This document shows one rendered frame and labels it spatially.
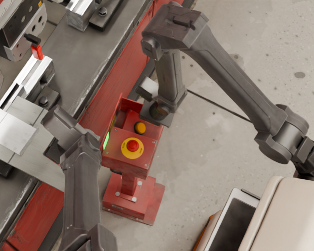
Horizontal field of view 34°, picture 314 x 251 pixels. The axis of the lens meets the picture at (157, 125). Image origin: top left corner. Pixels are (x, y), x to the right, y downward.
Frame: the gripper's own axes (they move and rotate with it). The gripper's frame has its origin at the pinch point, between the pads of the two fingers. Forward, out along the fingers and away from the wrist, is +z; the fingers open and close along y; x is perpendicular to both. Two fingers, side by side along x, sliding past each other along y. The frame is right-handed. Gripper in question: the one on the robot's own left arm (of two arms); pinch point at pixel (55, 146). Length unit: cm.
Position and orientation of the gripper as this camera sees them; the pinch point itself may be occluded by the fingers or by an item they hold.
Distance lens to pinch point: 132.1
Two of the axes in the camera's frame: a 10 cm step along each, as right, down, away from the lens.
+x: 7.3, 5.7, 3.7
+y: -4.5, 8.1, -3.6
